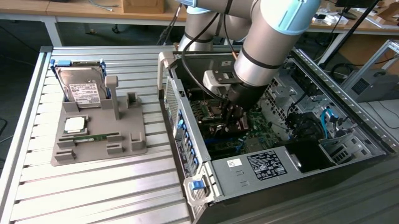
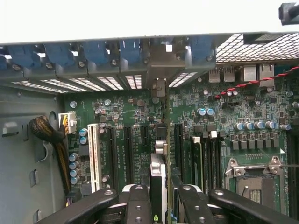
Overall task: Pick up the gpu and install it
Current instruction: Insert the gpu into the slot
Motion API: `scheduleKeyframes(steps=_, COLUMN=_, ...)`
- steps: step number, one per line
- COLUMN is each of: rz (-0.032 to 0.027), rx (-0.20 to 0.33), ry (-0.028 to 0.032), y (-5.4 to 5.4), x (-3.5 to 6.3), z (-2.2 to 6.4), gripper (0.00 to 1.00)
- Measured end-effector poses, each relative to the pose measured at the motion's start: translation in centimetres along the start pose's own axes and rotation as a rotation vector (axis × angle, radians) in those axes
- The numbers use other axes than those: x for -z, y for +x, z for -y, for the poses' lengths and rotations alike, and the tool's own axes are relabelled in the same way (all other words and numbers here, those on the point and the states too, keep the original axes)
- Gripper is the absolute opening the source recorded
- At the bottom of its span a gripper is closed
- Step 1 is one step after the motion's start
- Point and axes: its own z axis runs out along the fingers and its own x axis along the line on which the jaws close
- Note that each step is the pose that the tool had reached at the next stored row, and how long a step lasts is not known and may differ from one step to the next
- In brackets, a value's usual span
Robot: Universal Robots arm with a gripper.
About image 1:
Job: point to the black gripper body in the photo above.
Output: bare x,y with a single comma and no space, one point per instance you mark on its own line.
245,95

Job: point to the black graphics card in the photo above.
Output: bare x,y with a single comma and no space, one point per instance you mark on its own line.
217,130

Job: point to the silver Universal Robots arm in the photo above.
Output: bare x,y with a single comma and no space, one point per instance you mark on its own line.
264,42

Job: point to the CPU socket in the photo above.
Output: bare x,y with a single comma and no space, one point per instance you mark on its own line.
214,108

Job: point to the black RAM slots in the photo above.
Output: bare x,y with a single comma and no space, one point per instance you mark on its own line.
206,121

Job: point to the green motherboard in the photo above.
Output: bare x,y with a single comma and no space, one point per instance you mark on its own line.
261,123

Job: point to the silver chipset heatsink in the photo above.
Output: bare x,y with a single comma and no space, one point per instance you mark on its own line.
256,144

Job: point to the metal drive cage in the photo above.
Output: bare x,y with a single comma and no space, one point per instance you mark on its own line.
286,98

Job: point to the gray power supply unit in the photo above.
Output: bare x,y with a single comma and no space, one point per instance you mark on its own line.
236,177

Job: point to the black plastic shroud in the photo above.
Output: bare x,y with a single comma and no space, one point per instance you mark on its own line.
308,156

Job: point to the blue case latch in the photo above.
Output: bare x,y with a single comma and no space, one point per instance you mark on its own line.
196,185

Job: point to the open black PC case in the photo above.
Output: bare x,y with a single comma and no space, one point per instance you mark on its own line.
311,186

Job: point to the gray disk bay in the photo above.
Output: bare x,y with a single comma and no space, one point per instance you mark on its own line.
352,144

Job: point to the gray parts rack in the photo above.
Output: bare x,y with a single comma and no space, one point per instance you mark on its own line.
101,123

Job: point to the gray computer tower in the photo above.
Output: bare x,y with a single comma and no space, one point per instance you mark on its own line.
373,86

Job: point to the black slanted pole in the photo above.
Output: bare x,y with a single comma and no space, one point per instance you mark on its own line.
348,35

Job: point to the white flat box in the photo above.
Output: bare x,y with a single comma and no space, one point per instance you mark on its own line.
336,20

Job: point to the green RAM stick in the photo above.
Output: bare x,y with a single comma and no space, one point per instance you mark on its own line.
92,137

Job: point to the hard disk in blue caddy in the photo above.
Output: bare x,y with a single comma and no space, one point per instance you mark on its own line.
80,81

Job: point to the silver CPU chip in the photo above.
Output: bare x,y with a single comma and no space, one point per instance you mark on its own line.
74,124

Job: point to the brown cardboard box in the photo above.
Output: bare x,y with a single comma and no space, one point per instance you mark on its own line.
141,5

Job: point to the black monitor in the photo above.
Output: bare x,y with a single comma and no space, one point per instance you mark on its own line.
355,2

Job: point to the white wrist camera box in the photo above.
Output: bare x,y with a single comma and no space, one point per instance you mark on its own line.
209,80

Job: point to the aluminium profile frame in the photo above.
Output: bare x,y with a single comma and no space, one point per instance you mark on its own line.
383,51

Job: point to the wooden desk white frame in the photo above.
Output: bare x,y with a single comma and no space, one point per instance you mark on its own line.
24,7
367,29

